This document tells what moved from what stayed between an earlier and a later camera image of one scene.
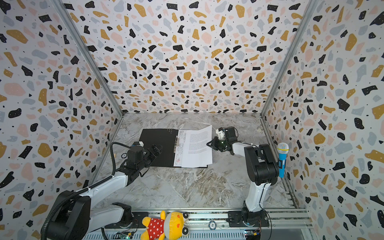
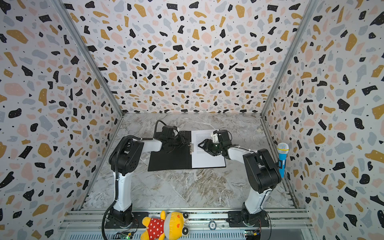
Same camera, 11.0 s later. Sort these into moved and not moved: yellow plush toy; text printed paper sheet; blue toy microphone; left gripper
Moved: left gripper; text printed paper sheet
Not moved: blue toy microphone; yellow plush toy
